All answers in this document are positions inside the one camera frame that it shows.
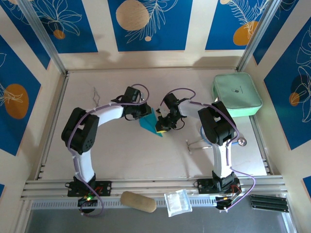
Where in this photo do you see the teal cloth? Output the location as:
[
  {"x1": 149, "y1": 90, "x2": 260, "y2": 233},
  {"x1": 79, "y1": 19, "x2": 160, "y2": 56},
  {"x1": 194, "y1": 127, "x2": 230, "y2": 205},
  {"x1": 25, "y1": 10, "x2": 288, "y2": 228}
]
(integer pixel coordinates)
[{"x1": 138, "y1": 106, "x2": 165, "y2": 138}]

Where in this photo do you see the stethoscope with blue tube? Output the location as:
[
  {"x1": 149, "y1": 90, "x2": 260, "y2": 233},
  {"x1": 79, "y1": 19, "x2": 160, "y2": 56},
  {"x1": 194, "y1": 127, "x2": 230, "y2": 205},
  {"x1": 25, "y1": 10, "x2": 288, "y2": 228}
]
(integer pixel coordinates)
[{"x1": 186, "y1": 125, "x2": 248, "y2": 156}]

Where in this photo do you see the mint green zip pouch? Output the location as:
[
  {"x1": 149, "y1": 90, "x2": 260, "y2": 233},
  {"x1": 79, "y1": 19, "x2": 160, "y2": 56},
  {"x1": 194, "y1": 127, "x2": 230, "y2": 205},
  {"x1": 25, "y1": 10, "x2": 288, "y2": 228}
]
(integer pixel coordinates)
[{"x1": 212, "y1": 72, "x2": 263, "y2": 117}]

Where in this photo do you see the clear plastic bag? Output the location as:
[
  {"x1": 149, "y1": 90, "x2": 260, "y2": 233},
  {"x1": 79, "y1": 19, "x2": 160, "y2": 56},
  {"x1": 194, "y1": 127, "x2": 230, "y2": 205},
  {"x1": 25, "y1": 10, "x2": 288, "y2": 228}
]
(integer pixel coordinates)
[{"x1": 164, "y1": 188, "x2": 193, "y2": 217}]

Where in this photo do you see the black ridged block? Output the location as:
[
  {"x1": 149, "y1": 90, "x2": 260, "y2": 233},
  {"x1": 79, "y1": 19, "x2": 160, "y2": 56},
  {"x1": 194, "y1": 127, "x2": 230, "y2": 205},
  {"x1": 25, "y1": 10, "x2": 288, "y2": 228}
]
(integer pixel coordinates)
[{"x1": 250, "y1": 194, "x2": 290, "y2": 214}]

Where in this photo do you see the metal wire clip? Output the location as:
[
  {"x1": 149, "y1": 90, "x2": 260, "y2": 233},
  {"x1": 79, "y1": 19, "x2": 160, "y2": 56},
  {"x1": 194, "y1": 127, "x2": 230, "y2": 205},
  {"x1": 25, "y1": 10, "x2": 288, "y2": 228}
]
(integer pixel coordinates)
[{"x1": 92, "y1": 86, "x2": 102, "y2": 108}]

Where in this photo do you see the wide aluminium base rail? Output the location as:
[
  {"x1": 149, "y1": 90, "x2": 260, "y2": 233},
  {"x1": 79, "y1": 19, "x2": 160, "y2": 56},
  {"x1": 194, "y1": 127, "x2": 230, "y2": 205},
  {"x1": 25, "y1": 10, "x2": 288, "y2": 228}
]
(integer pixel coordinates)
[{"x1": 20, "y1": 176, "x2": 289, "y2": 201}]

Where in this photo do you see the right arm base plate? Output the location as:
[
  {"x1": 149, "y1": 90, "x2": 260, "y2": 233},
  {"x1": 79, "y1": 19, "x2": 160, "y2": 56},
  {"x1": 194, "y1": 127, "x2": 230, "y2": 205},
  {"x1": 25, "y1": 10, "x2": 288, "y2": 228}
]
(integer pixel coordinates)
[{"x1": 193, "y1": 178, "x2": 242, "y2": 195}]

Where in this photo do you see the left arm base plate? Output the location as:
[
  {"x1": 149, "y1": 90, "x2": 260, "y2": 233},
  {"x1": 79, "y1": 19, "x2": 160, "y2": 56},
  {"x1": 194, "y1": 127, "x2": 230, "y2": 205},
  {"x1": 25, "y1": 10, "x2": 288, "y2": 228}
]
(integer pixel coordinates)
[{"x1": 66, "y1": 181, "x2": 112, "y2": 197}]

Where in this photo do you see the blue floral wall panel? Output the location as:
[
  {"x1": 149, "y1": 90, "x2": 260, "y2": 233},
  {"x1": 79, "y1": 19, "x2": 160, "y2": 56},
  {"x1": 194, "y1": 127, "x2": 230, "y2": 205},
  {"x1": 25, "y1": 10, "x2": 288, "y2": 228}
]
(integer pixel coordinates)
[
  {"x1": 0, "y1": 35, "x2": 42, "y2": 156},
  {"x1": 263, "y1": 17, "x2": 311, "y2": 151},
  {"x1": 33, "y1": 0, "x2": 99, "y2": 54},
  {"x1": 107, "y1": 0, "x2": 194, "y2": 52},
  {"x1": 205, "y1": 0, "x2": 270, "y2": 51}
]

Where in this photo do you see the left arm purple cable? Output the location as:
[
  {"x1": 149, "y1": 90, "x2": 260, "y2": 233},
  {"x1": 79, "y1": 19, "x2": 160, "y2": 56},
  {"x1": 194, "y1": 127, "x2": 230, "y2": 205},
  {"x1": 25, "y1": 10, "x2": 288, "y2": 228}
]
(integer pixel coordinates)
[{"x1": 68, "y1": 83, "x2": 149, "y2": 218}]

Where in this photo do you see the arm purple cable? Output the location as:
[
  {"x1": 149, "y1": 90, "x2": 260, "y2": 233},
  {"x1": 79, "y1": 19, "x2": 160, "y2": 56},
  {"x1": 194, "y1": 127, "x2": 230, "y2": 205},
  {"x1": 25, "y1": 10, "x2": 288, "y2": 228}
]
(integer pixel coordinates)
[
  {"x1": 160, "y1": 87, "x2": 258, "y2": 212},
  {"x1": 68, "y1": 83, "x2": 149, "y2": 218}
]

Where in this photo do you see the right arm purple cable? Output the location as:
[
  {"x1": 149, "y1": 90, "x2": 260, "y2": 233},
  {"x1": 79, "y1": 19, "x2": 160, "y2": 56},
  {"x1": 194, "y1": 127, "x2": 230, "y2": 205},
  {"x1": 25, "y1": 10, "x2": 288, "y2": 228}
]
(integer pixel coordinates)
[{"x1": 160, "y1": 87, "x2": 258, "y2": 212}]

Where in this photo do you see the aluminium frame post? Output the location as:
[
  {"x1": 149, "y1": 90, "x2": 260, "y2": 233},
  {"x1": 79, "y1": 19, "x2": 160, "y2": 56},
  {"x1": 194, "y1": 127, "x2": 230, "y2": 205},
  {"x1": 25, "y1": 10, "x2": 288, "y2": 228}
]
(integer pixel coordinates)
[
  {"x1": 236, "y1": 0, "x2": 284, "y2": 72},
  {"x1": 18, "y1": 0, "x2": 68, "y2": 75}
]

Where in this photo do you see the grey slotted cable duct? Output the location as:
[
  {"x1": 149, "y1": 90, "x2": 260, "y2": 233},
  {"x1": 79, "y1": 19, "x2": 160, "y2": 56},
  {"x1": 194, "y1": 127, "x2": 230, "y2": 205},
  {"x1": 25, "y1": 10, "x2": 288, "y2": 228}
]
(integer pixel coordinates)
[{"x1": 31, "y1": 197, "x2": 219, "y2": 210}]

